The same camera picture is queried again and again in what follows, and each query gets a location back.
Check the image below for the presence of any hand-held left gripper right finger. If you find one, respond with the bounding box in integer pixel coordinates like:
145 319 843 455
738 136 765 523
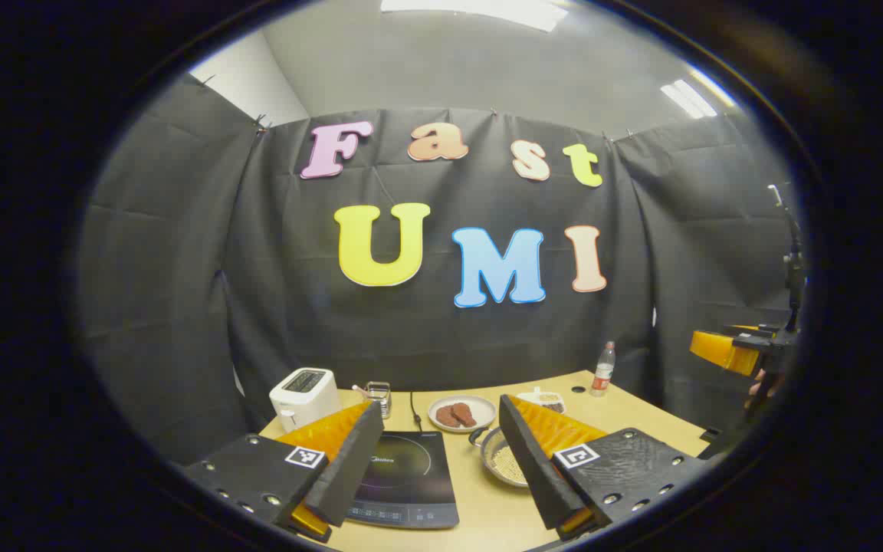
498 394 707 541

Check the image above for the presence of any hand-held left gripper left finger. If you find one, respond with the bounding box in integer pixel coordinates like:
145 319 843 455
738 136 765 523
185 400 385 544

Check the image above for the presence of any stainless steel pot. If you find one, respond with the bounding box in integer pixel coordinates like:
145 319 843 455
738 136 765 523
469 426 530 488

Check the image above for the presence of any black induction cooktop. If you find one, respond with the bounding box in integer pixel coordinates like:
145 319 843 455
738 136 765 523
346 431 460 530

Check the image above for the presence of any pile of soybeans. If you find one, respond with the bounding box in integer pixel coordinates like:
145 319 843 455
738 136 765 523
492 443 528 485

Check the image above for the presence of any white divided bean dish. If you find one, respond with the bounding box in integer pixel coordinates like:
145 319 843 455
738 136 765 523
517 387 566 415

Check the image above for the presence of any white round plate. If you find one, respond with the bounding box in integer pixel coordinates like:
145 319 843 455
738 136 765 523
428 395 497 434

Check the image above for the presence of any white toaster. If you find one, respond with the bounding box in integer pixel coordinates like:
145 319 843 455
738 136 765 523
269 367 343 432

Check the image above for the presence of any clear plastic water bottle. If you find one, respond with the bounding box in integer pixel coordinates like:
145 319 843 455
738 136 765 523
591 341 616 397

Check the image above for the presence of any narrow ceiling light panel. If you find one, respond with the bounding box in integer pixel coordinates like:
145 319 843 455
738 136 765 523
660 79 718 120

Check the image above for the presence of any black backdrop cloth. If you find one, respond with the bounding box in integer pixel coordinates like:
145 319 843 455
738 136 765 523
77 73 806 465

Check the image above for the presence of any large ceiling light panel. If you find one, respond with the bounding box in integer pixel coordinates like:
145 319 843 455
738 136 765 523
380 0 569 33

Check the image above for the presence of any clear wire utensil holder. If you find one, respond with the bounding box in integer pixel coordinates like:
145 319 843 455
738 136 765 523
365 381 392 419

